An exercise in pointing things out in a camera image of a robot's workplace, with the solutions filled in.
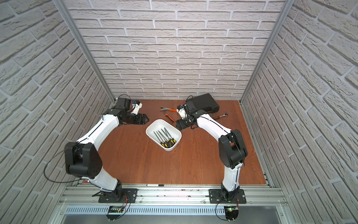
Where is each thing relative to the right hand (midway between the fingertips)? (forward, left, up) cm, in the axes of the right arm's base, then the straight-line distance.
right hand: (184, 122), depth 92 cm
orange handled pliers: (+22, +15, -10) cm, 29 cm away
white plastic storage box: (-2, +15, -10) cm, 18 cm away
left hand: (+3, +25, +6) cm, 25 cm away
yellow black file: (-8, +14, -10) cm, 20 cm away
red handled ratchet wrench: (+14, -33, -11) cm, 38 cm away
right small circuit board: (-50, -21, -13) cm, 56 cm away
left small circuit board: (-46, +40, -13) cm, 62 cm away
